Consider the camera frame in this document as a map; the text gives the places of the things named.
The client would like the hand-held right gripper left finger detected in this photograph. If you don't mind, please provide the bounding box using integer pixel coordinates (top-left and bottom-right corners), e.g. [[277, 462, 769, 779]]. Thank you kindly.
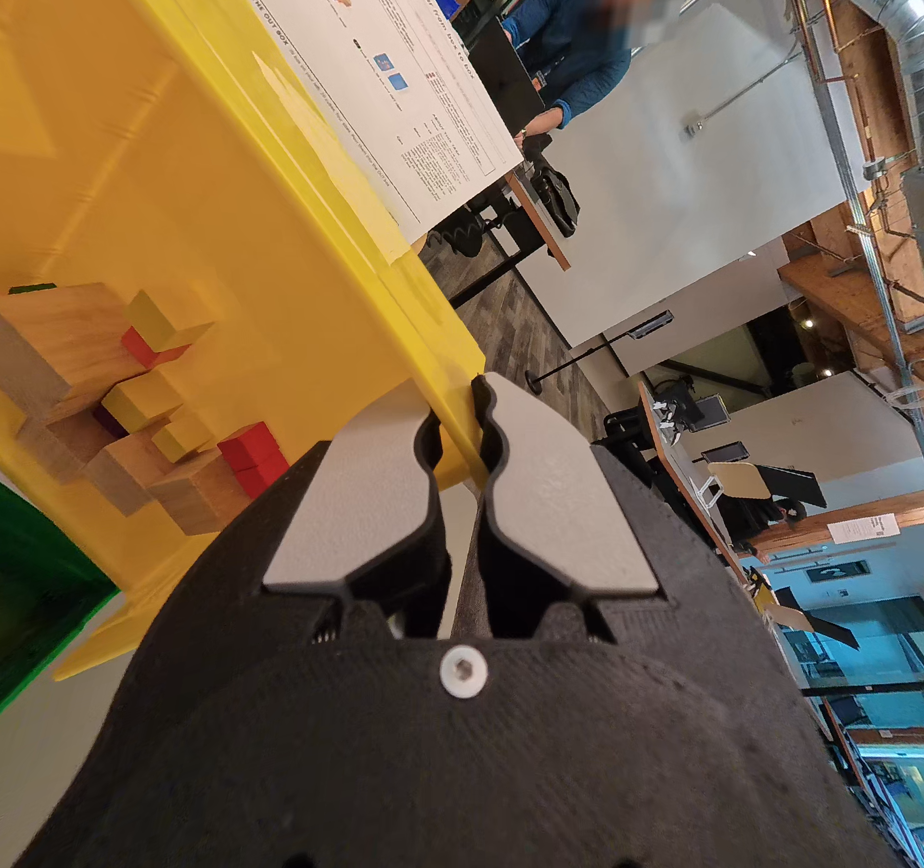
[[261, 380, 454, 638]]

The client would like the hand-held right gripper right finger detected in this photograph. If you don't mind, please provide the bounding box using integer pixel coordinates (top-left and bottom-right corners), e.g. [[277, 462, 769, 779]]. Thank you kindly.
[[471, 371, 661, 641]]

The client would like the green plastic bin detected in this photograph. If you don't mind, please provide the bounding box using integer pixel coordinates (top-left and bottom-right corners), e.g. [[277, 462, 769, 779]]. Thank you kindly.
[[0, 481, 120, 710]]

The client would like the pile of wooden cubes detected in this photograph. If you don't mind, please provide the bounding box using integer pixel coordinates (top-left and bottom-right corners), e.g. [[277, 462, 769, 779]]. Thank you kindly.
[[0, 282, 290, 537]]

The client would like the yellow plastic bin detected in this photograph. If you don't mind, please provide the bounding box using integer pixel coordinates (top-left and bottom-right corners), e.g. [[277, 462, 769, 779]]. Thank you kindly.
[[0, 0, 486, 681]]

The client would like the long grey-topped desk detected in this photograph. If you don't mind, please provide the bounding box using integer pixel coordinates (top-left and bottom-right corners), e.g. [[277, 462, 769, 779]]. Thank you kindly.
[[639, 380, 766, 580]]

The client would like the black floor stand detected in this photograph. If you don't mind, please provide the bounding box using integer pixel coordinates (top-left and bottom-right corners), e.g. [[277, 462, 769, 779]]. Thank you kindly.
[[525, 311, 674, 396]]

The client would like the laptop stand with tan board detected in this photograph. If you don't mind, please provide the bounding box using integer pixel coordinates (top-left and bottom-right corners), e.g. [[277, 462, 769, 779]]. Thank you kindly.
[[699, 460, 773, 515]]

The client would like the wooden desk with black legs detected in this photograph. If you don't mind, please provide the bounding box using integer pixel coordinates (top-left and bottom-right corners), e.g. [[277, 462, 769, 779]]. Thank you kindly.
[[448, 168, 571, 309]]

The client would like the black office chair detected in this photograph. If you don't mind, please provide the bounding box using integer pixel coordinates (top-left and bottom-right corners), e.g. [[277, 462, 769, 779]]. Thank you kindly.
[[426, 207, 521, 262]]

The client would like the black bag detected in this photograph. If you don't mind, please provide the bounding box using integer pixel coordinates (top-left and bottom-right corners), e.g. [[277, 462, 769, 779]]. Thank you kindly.
[[530, 156, 580, 237]]

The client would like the printed instruction sheet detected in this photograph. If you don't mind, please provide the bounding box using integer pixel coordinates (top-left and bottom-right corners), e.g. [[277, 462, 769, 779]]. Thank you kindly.
[[202, 0, 524, 244]]

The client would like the black laptop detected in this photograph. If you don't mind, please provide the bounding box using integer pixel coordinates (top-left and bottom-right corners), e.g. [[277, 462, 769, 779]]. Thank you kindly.
[[465, 19, 546, 136]]

